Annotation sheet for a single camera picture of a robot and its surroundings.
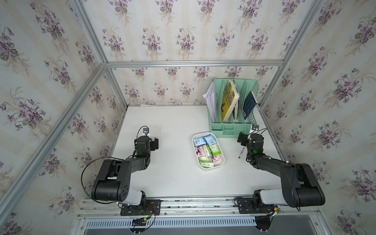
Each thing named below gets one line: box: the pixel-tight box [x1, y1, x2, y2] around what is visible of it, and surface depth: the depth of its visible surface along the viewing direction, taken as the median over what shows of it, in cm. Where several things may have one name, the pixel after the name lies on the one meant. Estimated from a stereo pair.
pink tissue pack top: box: [194, 144, 206, 158], surface depth 90 cm
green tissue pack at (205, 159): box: [198, 156, 213, 164], surface depth 89 cm
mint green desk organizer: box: [207, 78, 260, 139], surface depth 103 cm
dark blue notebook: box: [242, 91, 258, 120], surface depth 109 cm
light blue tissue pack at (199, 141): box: [193, 136, 207, 147], surface depth 95 cm
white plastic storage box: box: [191, 131, 225, 171], surface depth 90 cm
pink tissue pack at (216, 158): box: [211, 154, 222, 163], surface depth 90 cm
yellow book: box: [221, 79, 240, 123], surface depth 100 cm
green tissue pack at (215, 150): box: [209, 143, 222, 157], surface depth 90 cm
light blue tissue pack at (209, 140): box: [203, 133, 217, 146], surface depth 95 cm
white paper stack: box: [202, 77, 218, 124], surface depth 91 cm
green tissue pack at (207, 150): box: [202, 143, 212, 158], surface depth 88 cm
